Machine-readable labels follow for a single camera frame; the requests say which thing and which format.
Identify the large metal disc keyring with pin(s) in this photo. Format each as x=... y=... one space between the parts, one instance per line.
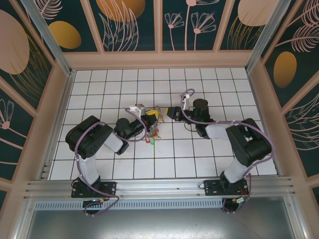
x=161 y=119

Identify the grey metal sheet panel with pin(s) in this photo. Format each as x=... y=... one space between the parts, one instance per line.
x=159 y=226

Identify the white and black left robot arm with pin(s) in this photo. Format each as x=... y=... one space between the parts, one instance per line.
x=87 y=169

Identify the yellow power connector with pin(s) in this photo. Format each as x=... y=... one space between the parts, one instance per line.
x=101 y=200
x=238 y=200

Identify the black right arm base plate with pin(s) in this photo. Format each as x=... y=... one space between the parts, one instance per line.
x=211 y=188

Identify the yellow key tag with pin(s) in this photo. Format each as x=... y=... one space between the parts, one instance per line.
x=157 y=136

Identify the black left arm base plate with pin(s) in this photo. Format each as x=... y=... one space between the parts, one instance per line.
x=109 y=189

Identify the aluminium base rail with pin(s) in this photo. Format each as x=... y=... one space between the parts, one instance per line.
x=159 y=186

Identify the aluminium corner post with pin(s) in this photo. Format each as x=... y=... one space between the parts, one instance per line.
x=49 y=42
x=266 y=37

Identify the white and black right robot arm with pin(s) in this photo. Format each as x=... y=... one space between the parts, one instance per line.
x=236 y=171

